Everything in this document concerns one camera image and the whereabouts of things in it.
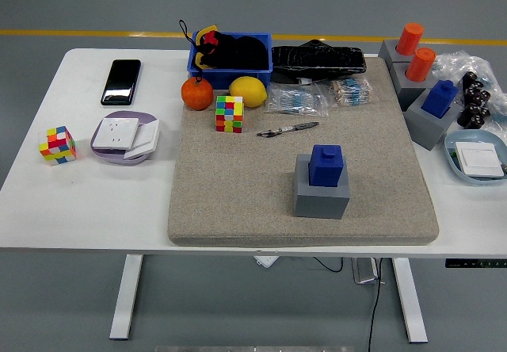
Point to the blue square seal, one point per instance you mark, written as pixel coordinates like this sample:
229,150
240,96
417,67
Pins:
325,167
437,100

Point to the grey seal holder block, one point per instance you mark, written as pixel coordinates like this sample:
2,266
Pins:
388,52
321,205
429,130
408,90

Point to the orange cylinder seal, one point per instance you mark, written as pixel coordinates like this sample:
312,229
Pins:
410,39
420,64

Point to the grey-brown mat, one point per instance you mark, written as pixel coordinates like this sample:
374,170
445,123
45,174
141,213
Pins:
237,189

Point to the black silver pen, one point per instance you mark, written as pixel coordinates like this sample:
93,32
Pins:
285,129

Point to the colourful puzzle cube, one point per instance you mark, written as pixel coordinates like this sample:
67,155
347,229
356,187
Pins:
57,146
229,114

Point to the yellow lemon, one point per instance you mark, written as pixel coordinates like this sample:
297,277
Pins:
247,91

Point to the large clear resistor bag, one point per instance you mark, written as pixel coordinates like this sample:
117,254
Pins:
295,100

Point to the blue plastic bin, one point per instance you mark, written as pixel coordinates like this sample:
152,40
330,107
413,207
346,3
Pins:
237,78

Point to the orange fruit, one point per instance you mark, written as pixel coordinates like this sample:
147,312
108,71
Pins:
197,95

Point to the small white connector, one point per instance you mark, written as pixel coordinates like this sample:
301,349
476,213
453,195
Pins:
305,81

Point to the small clear resistor bag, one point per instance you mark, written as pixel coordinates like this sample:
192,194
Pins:
352,92

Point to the black stand base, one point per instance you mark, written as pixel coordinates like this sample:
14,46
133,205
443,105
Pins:
315,43

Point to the purple plate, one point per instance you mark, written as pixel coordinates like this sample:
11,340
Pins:
117,158

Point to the yellow red toy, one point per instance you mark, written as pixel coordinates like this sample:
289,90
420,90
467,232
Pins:
206,31

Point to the black smartphone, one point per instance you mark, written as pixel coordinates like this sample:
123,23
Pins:
120,82

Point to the white table leg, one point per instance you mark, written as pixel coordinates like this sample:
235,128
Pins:
410,300
124,296

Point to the dark brown capacitor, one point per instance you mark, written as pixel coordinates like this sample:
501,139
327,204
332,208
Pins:
476,122
484,112
477,86
471,96
463,119
471,108
484,97
470,79

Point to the light blue plate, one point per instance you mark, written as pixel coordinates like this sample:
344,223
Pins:
475,135

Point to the crumpled clear plastic bag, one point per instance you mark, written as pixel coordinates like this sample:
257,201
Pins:
455,64

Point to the black table control panel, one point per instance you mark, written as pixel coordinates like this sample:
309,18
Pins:
475,263

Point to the white switch panel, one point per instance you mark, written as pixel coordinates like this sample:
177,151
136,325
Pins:
479,158
147,138

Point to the white wall socket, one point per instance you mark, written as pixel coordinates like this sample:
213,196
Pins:
115,133

